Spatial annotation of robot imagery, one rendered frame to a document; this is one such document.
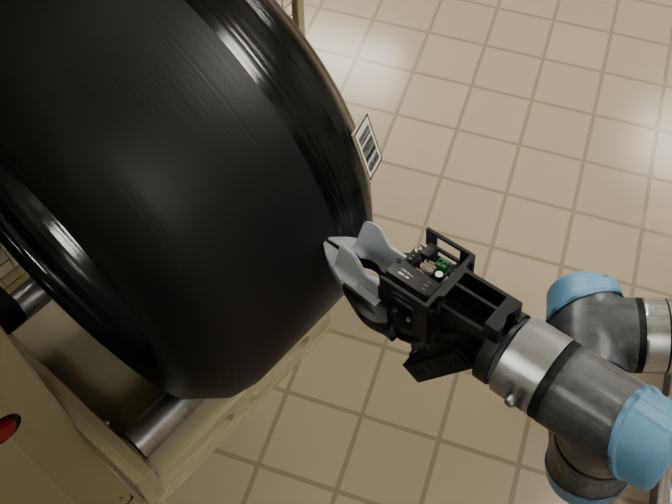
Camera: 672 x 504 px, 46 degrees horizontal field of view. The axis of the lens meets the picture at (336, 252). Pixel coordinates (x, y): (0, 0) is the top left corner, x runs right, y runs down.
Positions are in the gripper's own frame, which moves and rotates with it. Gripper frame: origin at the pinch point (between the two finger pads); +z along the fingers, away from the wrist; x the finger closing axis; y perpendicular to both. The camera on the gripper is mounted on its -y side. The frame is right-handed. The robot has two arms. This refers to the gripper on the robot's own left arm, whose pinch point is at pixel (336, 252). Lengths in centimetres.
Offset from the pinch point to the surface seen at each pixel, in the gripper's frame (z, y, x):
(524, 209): 32, -119, -109
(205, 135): 8.5, 15.7, 5.7
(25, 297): 44, -27, 19
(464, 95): 72, -115, -135
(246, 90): 9.0, 16.4, -0.1
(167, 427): 15.6, -30.8, 18.8
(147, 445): 15.7, -30.7, 22.1
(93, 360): 37, -39, 17
